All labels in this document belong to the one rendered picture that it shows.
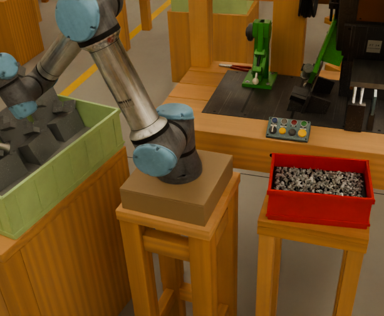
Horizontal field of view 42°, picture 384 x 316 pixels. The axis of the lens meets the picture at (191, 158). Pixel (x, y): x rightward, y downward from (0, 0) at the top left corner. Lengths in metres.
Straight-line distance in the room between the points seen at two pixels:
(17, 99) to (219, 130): 0.75
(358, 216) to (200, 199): 0.48
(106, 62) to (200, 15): 1.12
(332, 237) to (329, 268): 1.02
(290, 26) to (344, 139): 0.65
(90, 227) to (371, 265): 1.42
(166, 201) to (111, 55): 0.48
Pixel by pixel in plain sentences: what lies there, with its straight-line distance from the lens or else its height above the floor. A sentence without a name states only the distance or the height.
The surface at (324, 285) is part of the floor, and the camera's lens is 2.54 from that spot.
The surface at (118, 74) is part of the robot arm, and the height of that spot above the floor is 1.34.
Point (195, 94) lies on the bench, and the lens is 2.19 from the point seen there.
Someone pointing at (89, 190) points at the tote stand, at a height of 0.74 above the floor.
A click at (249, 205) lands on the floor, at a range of 2.93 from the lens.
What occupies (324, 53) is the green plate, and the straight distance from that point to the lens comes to 1.91.
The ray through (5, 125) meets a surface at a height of 1.01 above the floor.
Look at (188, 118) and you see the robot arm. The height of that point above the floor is 1.14.
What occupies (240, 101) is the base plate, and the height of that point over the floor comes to 0.90.
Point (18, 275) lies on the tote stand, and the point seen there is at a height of 0.67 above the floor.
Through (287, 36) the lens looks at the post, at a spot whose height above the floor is 1.07.
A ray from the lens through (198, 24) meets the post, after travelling 2.37.
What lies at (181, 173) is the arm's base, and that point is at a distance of 1.54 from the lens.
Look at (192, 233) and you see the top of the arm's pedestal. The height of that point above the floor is 0.83.
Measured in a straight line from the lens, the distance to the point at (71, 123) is 2.04.
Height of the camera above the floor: 1.86
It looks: 34 degrees down
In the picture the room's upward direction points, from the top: 3 degrees counter-clockwise
